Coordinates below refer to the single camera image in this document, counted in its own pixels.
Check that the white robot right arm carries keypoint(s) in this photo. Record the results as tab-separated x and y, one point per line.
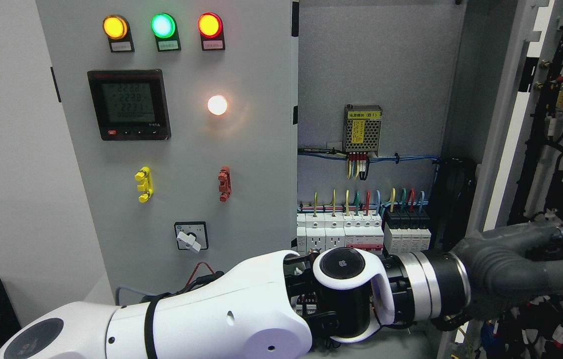
268	307

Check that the black digital power meter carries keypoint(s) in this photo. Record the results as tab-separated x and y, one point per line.
130	105

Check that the black white surge protector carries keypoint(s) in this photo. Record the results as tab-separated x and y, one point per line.
402	233

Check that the white rotary selector switch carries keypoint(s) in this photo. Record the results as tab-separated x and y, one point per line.
191	236

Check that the yellow terminal connector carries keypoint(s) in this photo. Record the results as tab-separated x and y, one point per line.
144	186

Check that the red electric hazard warning sticker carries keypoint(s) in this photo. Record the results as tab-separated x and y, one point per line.
202	268

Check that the white socket breaker row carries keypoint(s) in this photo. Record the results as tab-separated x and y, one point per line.
324	231

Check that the white indicator lamp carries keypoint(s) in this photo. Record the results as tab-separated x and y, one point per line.
217	105

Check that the green indicator lamp left door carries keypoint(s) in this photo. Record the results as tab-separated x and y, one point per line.
163	25

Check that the red terminal connector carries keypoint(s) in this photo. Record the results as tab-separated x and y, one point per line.
225	187

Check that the perforated metal power supply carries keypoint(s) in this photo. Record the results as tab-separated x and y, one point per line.
363	124

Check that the red indicator lamp left door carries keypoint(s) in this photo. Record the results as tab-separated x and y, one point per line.
210	25

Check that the grey cabinet door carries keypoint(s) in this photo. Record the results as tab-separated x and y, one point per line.
253	63
489	119

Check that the yellow indicator lamp left door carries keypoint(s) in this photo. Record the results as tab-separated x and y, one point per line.
115	26

